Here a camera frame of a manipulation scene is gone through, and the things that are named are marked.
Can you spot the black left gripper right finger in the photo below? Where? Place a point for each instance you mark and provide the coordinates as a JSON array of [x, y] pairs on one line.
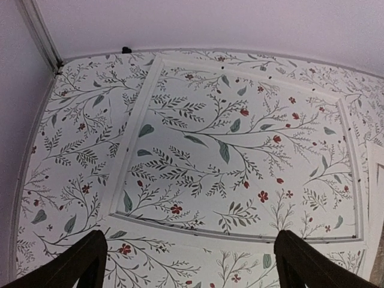
[[300, 265]]

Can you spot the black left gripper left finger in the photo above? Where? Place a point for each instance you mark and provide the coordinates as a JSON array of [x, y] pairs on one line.
[[81, 265]]

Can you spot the white picture frame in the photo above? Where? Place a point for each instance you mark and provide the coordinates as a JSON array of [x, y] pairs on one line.
[[215, 162]]

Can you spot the floral patterned table mat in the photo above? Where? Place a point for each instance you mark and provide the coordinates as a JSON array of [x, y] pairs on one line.
[[86, 117]]

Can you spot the left aluminium corner post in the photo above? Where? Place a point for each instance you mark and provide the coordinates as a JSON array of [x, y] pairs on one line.
[[39, 32]]

